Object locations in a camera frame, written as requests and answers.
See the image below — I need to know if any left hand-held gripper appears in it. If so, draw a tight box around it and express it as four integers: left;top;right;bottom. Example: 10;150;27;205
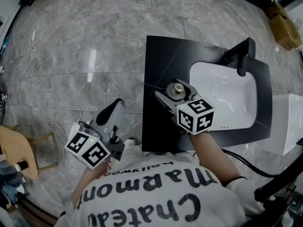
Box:
63;98;126;170

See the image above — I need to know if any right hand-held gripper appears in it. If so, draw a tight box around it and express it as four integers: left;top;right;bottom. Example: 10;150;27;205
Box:
154;79;215;137

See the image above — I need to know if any clear glass jar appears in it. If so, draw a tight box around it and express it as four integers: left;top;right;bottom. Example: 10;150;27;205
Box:
165;82;187;101

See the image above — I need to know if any person's left forearm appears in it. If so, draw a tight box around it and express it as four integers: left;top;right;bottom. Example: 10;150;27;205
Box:
71;159;112;208

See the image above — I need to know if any person's right forearm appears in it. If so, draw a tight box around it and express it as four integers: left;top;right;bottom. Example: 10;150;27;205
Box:
189;131;242;186

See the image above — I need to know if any black sink countertop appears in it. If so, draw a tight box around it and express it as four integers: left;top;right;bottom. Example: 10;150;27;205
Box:
141;35;273;152

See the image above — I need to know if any white sink basin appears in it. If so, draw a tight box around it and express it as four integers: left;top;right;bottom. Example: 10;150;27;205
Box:
189;61;258;130

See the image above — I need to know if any black faucet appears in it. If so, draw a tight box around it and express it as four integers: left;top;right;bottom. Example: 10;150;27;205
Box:
223;37;256;77

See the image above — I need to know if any person's white shoe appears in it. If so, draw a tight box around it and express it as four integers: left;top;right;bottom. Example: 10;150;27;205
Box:
124;138;139;148

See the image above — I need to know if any large white power strip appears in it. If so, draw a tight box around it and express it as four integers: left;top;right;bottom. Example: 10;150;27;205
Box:
68;122;82;139

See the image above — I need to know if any white printed shirt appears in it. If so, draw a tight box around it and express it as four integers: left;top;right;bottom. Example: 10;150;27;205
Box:
55;145;294;227

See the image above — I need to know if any wooden stool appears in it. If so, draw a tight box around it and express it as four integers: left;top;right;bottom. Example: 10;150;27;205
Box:
0;125;59;179

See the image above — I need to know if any white freestanding bathtub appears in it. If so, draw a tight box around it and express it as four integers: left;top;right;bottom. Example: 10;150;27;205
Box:
262;93;303;156

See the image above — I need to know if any large cardboard box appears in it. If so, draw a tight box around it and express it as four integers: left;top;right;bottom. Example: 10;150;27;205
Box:
268;14;303;50

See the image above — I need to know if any small cardboard box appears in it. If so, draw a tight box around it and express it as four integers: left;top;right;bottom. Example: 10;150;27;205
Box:
265;3;285;18

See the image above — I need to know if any black metal rack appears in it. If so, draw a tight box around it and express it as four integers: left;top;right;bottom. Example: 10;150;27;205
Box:
254;159;303;222

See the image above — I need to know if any looped white cable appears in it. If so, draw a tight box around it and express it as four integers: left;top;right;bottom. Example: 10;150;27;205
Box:
47;105;83;165

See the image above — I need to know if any thick black cable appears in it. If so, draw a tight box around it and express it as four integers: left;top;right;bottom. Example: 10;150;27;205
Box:
222;149;280;177

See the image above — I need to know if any long white floor cable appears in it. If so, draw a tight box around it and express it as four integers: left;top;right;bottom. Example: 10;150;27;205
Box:
26;20;48;114

